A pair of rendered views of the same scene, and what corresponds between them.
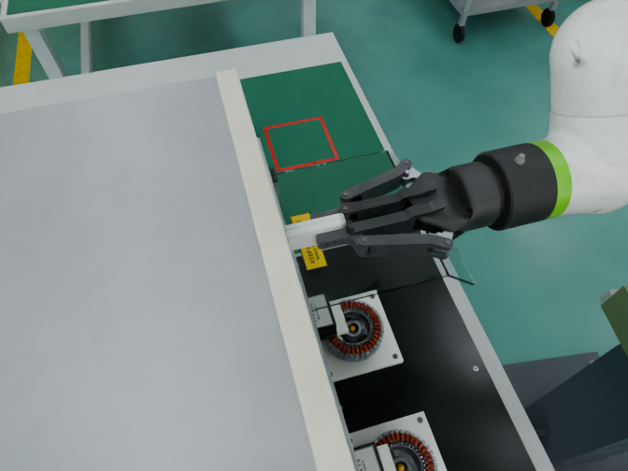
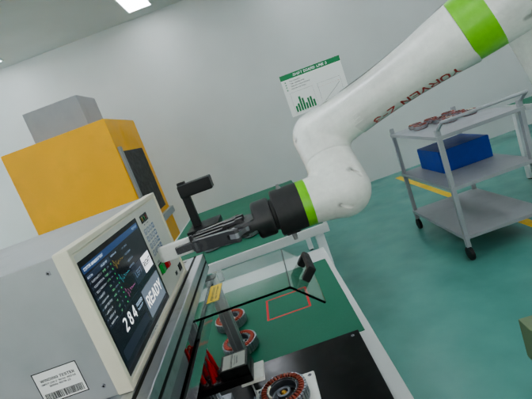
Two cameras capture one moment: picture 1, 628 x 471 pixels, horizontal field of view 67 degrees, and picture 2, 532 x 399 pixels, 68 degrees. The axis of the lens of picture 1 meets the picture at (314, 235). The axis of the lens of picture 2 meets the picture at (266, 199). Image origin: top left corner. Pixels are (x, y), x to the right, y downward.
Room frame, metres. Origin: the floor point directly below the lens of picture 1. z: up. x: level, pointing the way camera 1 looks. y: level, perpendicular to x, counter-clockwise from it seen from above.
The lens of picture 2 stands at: (-0.39, -0.42, 1.38)
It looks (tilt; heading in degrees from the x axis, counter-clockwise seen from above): 10 degrees down; 17
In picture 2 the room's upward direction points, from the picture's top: 20 degrees counter-clockwise
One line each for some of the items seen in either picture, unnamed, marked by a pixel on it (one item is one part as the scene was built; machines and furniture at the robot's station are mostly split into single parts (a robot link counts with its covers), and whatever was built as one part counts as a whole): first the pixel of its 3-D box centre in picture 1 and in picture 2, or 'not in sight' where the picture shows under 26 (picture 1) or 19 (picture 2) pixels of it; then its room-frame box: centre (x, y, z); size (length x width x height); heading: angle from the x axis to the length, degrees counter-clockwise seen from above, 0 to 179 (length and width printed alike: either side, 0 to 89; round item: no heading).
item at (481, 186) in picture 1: (447, 201); (251, 222); (0.33, -0.15, 1.21); 0.09 x 0.08 x 0.07; 106
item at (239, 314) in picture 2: not in sight; (230, 320); (0.80, 0.23, 0.77); 0.11 x 0.11 x 0.04
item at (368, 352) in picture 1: (352, 330); (284, 393); (0.34, -0.07, 0.80); 0.11 x 0.11 x 0.04
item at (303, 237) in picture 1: (314, 235); (176, 249); (0.28, 0.00, 1.21); 0.07 x 0.01 x 0.03; 106
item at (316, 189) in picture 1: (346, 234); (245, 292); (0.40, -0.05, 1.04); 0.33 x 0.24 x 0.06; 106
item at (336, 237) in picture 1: (342, 243); (188, 248); (0.27, -0.03, 1.21); 0.05 x 0.03 x 0.01; 106
